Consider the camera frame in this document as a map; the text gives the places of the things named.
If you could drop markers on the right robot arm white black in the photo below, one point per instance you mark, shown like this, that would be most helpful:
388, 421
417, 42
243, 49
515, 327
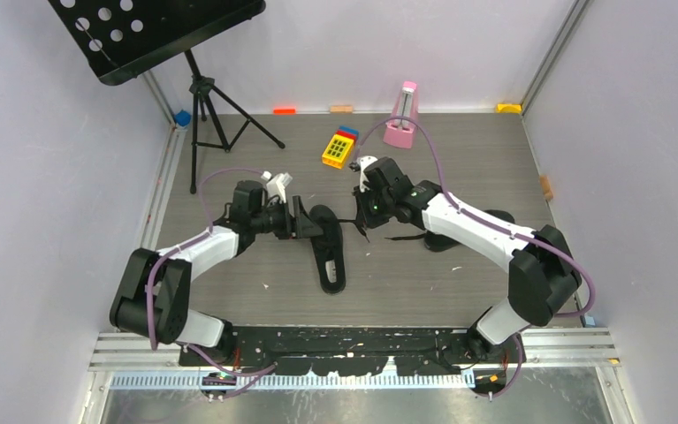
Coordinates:
541, 277

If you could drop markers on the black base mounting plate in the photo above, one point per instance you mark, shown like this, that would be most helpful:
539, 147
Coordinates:
352, 351

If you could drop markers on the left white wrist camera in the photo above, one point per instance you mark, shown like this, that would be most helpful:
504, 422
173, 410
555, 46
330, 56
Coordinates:
276, 185

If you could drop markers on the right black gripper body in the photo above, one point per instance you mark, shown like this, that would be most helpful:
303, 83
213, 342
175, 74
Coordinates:
375, 208

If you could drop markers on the blue corner block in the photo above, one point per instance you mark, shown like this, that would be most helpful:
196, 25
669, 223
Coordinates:
182, 118

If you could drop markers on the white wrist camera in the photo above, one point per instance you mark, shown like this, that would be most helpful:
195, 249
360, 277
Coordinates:
276, 185
360, 166

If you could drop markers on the black music stand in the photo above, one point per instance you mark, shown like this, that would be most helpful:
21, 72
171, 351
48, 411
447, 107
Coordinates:
121, 40

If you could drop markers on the wooden block right edge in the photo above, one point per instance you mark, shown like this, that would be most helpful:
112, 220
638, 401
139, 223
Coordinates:
546, 188

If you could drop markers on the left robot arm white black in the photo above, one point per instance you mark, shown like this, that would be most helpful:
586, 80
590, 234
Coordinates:
153, 295

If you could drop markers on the orange block at wall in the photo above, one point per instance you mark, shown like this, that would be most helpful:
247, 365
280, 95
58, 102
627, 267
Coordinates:
284, 111

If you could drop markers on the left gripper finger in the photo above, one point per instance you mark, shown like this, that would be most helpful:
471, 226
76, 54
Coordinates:
299, 212
304, 227

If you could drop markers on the yellow toy brick block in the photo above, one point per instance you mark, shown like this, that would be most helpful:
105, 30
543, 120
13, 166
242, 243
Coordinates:
340, 147

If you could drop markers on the tan wooden block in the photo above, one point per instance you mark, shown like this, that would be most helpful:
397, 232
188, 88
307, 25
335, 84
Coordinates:
341, 109

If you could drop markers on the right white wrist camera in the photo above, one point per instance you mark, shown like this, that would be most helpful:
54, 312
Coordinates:
360, 166

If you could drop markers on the yellow corner block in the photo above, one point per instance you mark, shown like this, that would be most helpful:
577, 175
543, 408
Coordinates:
508, 108

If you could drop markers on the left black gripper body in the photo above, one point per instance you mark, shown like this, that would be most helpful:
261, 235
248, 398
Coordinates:
276, 219

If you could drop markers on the pink metronome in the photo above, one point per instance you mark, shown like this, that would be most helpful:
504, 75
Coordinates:
400, 130

